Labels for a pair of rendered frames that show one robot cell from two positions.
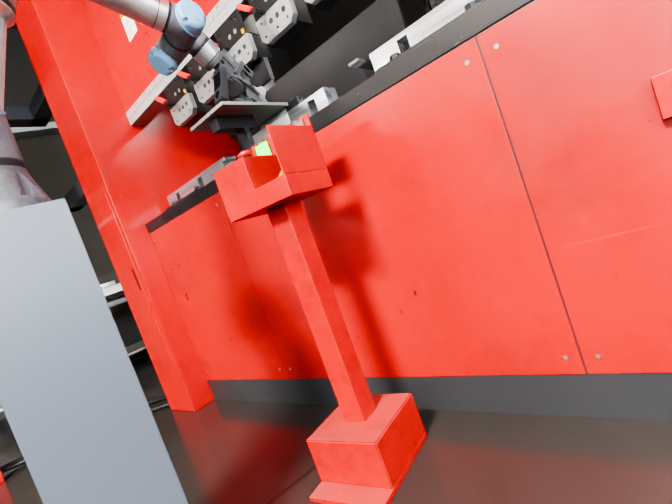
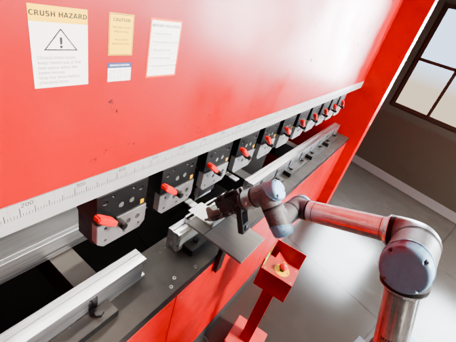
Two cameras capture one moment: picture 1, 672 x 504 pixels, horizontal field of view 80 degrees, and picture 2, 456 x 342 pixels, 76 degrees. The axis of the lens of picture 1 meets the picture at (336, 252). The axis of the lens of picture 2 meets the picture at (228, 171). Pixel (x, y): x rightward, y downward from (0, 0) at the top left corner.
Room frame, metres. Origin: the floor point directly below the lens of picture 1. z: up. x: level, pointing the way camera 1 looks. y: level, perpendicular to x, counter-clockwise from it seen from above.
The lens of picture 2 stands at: (1.55, 0.97, 1.80)
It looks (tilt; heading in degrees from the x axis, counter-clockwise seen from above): 31 degrees down; 256
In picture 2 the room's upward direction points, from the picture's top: 16 degrees clockwise
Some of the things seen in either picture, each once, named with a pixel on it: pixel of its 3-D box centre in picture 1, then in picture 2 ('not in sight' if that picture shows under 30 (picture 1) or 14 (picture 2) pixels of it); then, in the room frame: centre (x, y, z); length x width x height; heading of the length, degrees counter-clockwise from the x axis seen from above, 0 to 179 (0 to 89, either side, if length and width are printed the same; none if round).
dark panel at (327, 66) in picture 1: (312, 111); not in sight; (1.93, -0.12, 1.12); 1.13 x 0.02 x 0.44; 49
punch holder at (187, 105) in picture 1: (187, 100); (113, 204); (1.67, 0.36, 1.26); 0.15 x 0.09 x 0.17; 49
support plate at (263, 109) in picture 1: (240, 116); (226, 231); (1.28, 0.14, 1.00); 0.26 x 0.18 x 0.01; 139
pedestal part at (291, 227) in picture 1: (322, 311); (259, 310); (0.94, 0.08, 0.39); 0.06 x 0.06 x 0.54; 54
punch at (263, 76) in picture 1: (261, 78); (205, 186); (1.39, 0.04, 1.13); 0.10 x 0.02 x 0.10; 49
